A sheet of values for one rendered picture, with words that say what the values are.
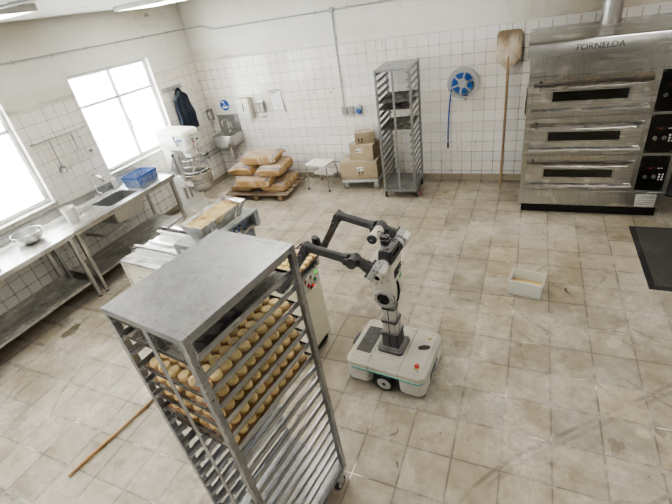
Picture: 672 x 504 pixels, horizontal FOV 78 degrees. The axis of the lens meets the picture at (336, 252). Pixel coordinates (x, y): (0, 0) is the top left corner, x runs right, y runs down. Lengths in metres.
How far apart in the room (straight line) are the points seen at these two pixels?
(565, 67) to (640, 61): 0.65
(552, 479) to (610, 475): 0.34
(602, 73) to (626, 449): 3.60
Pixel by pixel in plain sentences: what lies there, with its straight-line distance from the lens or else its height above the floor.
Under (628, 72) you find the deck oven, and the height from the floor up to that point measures 1.62.
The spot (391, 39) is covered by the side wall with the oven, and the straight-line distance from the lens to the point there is 6.53.
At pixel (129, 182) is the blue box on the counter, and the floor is 0.95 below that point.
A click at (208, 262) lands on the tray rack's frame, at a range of 1.86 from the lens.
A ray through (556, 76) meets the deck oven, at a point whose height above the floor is 1.63.
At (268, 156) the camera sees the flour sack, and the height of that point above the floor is 0.68.
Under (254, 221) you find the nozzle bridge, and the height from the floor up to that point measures 1.07.
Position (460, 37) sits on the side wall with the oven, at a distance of 6.34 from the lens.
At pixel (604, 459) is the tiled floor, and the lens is 3.36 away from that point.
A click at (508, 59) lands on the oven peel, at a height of 1.69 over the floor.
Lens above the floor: 2.70
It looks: 31 degrees down
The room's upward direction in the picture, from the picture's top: 10 degrees counter-clockwise
